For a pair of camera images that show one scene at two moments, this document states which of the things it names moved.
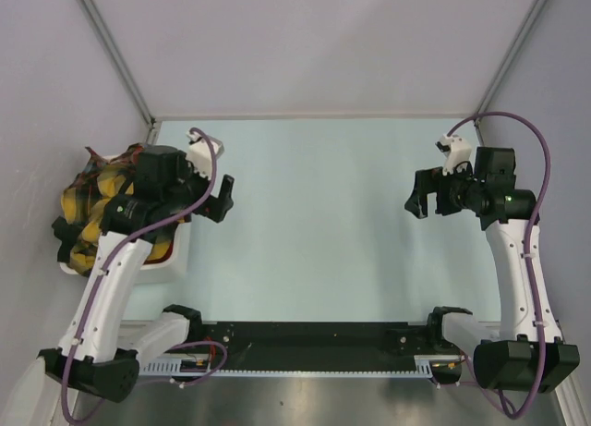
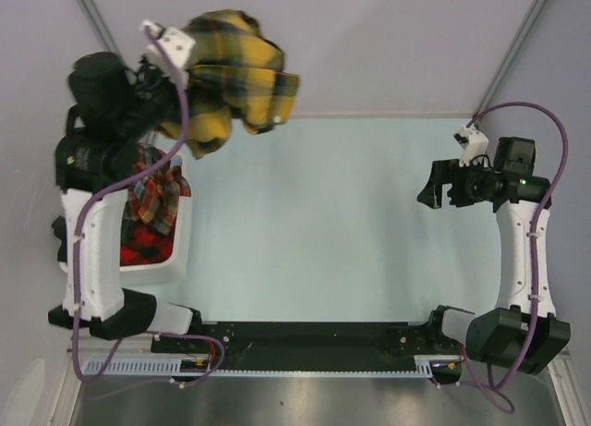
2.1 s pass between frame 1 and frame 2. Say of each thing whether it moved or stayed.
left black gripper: moved
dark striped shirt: stayed
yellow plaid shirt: moved
